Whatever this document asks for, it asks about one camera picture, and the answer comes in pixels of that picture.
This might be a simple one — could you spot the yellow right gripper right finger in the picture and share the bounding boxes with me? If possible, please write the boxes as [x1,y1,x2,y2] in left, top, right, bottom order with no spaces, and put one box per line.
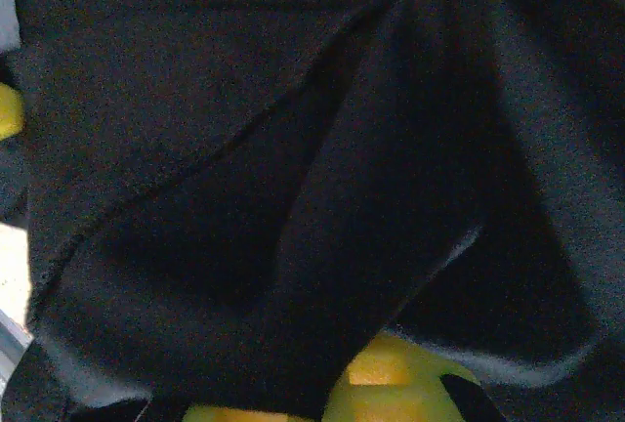
[321,332,509,422]

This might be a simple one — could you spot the black t-shirt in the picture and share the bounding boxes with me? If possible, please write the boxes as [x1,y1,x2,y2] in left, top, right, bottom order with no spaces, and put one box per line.
[0,0,625,422]

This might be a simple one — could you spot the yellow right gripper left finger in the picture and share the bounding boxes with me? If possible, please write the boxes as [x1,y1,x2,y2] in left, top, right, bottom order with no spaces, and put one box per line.
[183,404,313,422]

